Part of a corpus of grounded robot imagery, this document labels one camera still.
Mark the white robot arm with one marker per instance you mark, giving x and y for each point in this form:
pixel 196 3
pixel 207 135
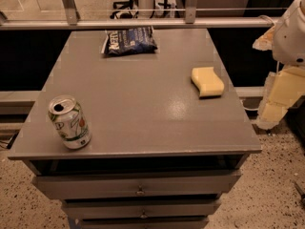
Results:
pixel 282 89

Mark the yellow sponge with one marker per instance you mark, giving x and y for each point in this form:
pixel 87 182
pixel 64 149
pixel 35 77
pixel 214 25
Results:
pixel 207 82

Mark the grey drawer cabinet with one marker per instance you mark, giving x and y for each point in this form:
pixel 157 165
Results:
pixel 144 114

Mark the dark blue snack bag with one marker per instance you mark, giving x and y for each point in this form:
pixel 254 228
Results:
pixel 129 41

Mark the green white soda can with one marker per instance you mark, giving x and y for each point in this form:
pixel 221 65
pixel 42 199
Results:
pixel 67 117

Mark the top grey drawer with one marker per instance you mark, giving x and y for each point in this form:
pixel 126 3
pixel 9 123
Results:
pixel 137 185

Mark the grey drawer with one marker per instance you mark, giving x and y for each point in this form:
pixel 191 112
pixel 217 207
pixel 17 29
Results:
pixel 161 223
pixel 137 185
pixel 142 209

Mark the middle grey drawer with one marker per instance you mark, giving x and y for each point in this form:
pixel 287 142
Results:
pixel 142 209

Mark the bottom grey drawer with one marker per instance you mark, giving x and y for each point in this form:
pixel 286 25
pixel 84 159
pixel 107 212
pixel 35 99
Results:
pixel 161 223

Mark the metal railing frame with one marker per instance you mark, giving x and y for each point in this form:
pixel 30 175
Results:
pixel 108 14

